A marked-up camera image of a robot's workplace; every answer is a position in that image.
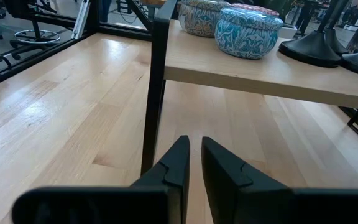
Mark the blue patterned candle tin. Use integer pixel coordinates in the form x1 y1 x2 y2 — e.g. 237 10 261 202
214 6 284 60

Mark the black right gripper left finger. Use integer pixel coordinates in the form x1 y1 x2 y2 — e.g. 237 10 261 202
11 136 191 224

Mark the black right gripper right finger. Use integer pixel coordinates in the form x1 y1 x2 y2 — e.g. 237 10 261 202
201 136 358 224

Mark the wooden shelf riser black frame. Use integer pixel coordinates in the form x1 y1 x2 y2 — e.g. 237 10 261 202
140 0 358 177

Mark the pink patterned candle tin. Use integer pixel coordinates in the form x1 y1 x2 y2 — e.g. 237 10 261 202
231 2 281 18

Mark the white faceted plant pot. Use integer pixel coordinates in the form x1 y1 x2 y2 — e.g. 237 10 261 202
278 24 298 40

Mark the silver aluminium extrusion bracket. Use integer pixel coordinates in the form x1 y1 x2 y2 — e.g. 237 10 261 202
71 0 91 40

